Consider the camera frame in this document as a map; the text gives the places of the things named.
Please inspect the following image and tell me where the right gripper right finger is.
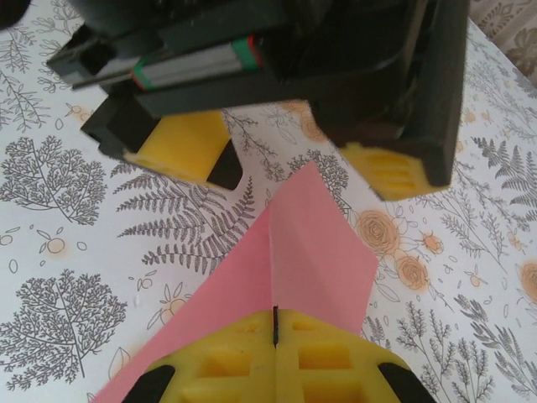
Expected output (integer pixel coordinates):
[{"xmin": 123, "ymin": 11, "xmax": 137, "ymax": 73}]
[{"xmin": 275, "ymin": 308, "xmax": 437, "ymax": 403}]

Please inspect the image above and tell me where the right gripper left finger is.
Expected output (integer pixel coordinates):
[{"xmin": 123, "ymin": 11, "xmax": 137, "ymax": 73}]
[{"xmin": 142, "ymin": 308, "xmax": 277, "ymax": 403}]

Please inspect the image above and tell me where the pink cloth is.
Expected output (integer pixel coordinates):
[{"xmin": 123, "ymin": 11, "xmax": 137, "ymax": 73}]
[{"xmin": 88, "ymin": 161, "xmax": 378, "ymax": 403}]

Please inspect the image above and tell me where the floral patterned table cover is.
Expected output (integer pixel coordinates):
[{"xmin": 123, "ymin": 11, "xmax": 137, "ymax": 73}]
[{"xmin": 0, "ymin": 0, "xmax": 537, "ymax": 403}]

